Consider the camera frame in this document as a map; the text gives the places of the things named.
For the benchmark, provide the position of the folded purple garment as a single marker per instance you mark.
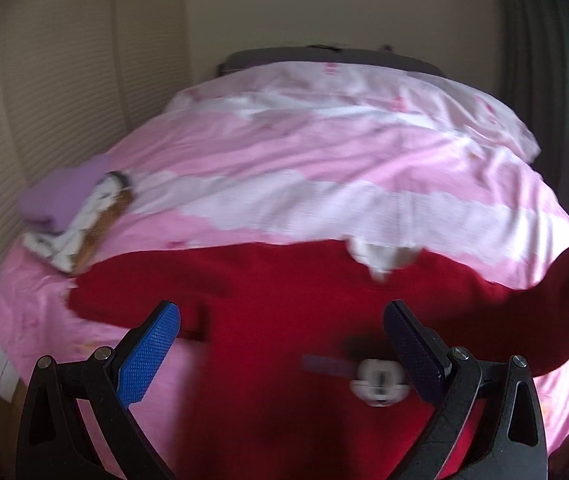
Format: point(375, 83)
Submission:
point(52, 203)

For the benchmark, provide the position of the pink floral duvet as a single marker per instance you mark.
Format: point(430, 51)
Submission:
point(387, 162)

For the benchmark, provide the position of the green curtain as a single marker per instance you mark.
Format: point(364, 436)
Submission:
point(535, 81)

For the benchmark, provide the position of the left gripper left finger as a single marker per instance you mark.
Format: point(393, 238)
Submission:
point(54, 442)

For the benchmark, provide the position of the red knit sweater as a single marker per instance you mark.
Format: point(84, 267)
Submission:
point(273, 318)

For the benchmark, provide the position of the white louvered wardrobe doors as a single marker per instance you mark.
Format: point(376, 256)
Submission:
point(75, 77)

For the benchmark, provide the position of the dark grey headboard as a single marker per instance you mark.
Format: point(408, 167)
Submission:
point(384, 57)

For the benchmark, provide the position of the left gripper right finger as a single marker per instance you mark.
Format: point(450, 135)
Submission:
point(509, 441)

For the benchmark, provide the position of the folded white brown patterned garment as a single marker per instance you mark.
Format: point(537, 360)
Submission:
point(71, 251)

